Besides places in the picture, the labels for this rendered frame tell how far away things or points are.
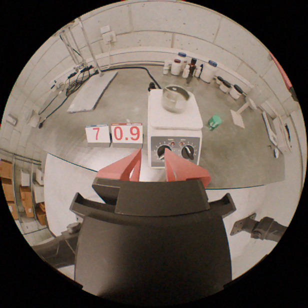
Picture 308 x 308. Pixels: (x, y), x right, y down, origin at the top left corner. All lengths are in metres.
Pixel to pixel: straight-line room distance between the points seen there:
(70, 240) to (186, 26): 0.85
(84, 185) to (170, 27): 0.81
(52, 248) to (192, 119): 0.39
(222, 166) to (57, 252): 0.47
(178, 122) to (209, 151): 0.16
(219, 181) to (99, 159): 0.38
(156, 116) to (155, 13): 0.60
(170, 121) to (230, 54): 0.65
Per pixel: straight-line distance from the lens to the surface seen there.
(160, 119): 0.20
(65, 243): 0.23
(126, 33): 0.71
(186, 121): 0.21
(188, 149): 0.20
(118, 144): 0.28
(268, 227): 0.46
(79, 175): 0.36
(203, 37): 0.67
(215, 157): 0.32
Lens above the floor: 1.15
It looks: 76 degrees down
